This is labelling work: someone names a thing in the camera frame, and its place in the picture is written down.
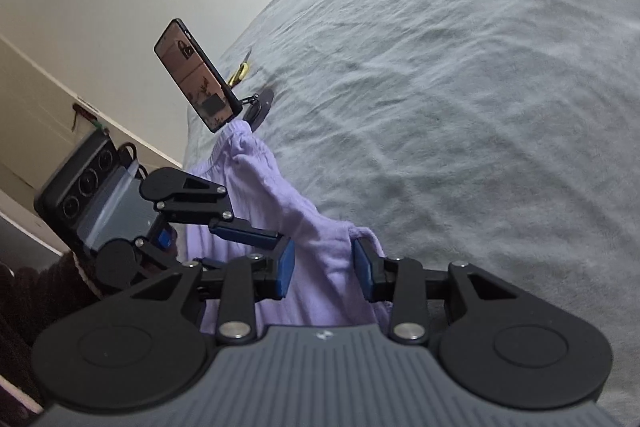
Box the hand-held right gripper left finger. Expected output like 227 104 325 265
116 237 297 348

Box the black cable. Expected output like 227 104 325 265
117 142 147 168

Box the black phone stand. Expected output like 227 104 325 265
241 88 276 129

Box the yellow key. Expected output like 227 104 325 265
228 48 253 88

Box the lavender shirt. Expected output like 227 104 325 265
184 119 394 331

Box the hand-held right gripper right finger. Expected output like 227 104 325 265
351 238 532 345

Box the black smartphone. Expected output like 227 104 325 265
153 18 245 136

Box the person's dark fuzzy clothing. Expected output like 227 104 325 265
0 251 103 414

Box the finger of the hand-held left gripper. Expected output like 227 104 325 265
156 178 296 254
134 236 228 282

